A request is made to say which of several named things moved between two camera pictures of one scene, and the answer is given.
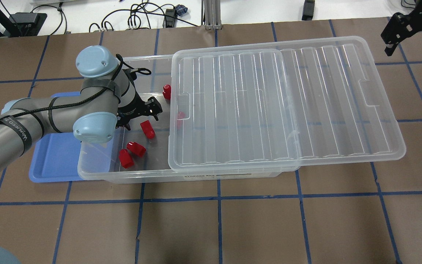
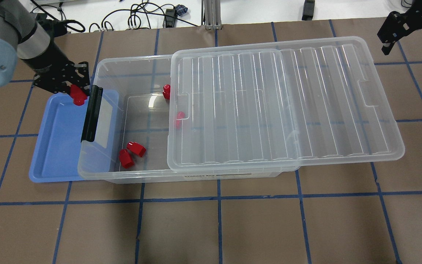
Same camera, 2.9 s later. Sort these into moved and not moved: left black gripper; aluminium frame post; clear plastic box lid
Moved: left black gripper
Not moved: aluminium frame post; clear plastic box lid
